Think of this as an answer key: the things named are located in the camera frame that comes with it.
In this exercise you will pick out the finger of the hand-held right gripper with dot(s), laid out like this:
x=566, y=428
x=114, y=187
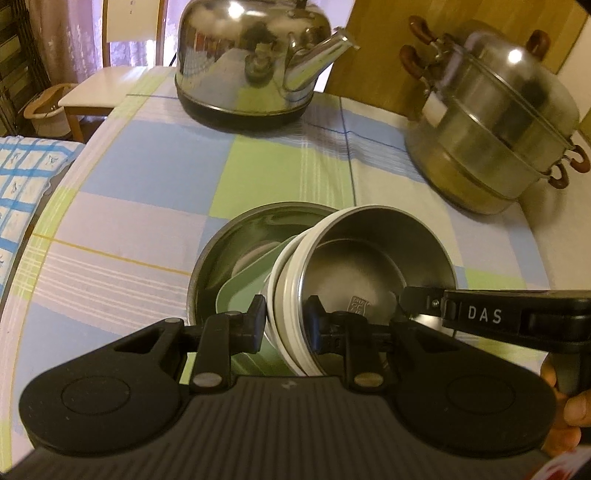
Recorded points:
x=422, y=302

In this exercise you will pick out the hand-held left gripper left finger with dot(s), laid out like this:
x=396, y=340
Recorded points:
x=253, y=325

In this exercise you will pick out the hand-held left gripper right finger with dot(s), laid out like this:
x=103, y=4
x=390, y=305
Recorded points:
x=314, y=325

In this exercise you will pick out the green rectangular plate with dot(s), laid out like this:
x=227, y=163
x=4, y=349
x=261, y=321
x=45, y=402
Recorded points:
x=240, y=290

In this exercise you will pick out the small white floral dish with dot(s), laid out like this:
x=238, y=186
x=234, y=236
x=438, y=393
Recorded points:
x=251, y=265

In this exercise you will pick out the stainless steel bowl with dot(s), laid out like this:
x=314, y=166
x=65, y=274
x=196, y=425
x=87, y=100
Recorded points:
x=369, y=249

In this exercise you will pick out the large stainless steel basin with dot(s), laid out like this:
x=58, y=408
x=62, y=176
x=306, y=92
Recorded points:
x=217, y=258

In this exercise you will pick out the person's right hand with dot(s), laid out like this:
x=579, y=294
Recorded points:
x=577, y=410

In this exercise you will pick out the red white printed packet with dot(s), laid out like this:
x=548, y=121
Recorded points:
x=565, y=466

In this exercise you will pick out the pastel checked tablecloth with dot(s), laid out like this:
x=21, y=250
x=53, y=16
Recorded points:
x=138, y=207

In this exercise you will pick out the stainless steel steamer pot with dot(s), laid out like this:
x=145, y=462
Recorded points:
x=489, y=129

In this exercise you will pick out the blue white checked cloth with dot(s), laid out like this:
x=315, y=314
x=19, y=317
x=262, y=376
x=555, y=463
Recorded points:
x=27, y=184

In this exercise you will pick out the stainless steel kettle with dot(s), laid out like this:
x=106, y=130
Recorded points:
x=240, y=60

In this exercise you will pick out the wooden chair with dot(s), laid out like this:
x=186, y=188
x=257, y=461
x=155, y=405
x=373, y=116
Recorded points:
x=92, y=92

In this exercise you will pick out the wicker basket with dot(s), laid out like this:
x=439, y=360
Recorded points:
x=46, y=115

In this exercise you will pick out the patterned curtain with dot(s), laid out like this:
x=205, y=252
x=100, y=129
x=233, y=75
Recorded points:
x=78, y=37

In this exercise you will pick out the dark folding rack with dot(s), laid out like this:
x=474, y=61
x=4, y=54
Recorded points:
x=18, y=60

